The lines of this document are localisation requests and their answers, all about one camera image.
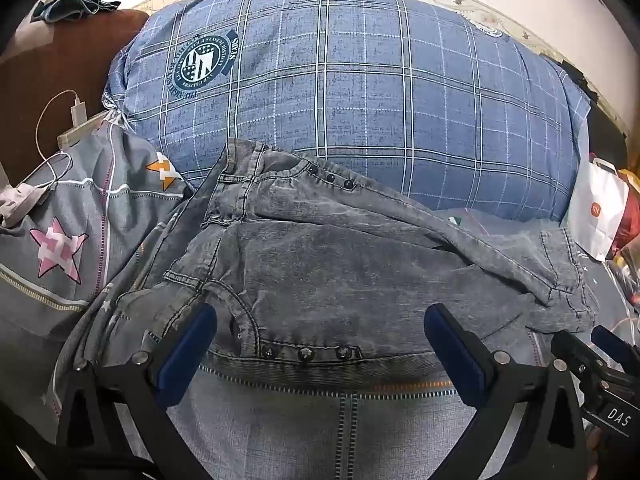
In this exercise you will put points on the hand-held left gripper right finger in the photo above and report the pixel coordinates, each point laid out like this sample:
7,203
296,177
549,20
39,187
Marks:
452,355

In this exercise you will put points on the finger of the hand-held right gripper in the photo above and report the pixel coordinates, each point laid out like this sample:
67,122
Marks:
580,362
617,352

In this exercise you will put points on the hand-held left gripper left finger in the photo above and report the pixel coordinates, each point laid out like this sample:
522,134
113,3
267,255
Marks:
187,350

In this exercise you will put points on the grey denim pants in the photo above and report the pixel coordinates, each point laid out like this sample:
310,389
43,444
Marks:
325,280

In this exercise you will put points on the person's right hand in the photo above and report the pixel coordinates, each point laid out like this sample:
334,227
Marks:
592,452

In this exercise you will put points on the red plastic bag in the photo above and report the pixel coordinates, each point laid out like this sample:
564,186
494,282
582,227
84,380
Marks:
627,220

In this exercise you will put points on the white paper bag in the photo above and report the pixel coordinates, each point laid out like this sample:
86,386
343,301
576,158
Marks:
595,210

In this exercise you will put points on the grey star-printed bed sheet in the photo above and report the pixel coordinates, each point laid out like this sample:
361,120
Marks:
310,435

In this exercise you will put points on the white face mask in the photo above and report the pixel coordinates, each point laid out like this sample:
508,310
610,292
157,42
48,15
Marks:
17,205

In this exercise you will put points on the white power strip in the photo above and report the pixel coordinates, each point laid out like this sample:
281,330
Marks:
80,132

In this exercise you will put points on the white charger adapter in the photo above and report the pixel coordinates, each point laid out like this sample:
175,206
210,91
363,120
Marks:
78,115

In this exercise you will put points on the blue plaid quilt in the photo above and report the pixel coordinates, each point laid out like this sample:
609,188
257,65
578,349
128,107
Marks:
350,85

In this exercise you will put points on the brown wooden headboard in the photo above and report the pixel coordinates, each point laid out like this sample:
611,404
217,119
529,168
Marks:
60,60

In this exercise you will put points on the dark green cloth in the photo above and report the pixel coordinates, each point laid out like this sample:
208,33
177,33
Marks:
75,5

